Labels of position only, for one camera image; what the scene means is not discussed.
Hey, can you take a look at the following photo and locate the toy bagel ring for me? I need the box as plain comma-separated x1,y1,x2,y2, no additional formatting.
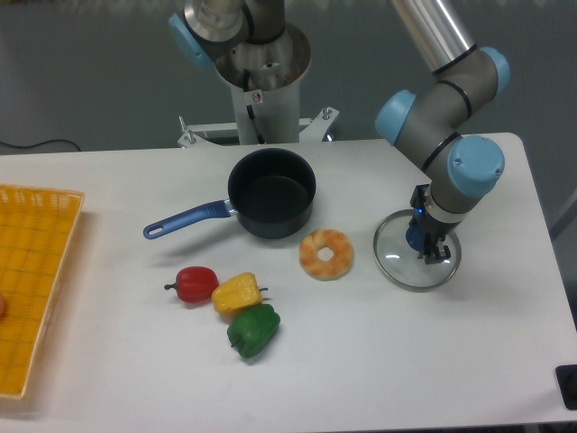
298,228,355,282

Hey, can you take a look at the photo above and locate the dark saucepan blue handle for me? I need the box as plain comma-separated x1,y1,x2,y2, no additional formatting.
143,148,316,240

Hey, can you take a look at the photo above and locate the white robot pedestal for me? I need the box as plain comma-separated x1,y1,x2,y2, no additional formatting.
215,23,311,144

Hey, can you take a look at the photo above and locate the white base frame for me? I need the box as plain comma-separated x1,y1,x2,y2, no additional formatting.
177,106,340,149

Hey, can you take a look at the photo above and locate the black floor cable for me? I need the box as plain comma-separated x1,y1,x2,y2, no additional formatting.
0,138,82,152

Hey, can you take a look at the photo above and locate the green toy bell pepper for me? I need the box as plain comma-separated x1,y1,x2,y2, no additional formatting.
226,304,280,359

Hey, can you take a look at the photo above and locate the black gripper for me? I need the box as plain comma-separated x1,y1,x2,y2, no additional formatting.
408,184,463,264

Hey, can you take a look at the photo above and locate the black device table corner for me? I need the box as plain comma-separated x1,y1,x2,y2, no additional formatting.
555,364,577,410

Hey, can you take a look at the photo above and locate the yellow toy bell pepper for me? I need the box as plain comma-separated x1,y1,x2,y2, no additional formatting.
211,272,262,316

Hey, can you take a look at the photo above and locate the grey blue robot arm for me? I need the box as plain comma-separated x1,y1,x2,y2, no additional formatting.
168,1,510,264

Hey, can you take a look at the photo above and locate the red toy bell pepper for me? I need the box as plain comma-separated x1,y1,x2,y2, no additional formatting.
164,266,219,304

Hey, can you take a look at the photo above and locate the yellow plastic basket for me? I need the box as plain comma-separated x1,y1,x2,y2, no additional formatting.
1,184,85,400

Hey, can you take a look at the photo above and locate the glass lid blue knob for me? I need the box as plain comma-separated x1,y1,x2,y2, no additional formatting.
372,209,462,291

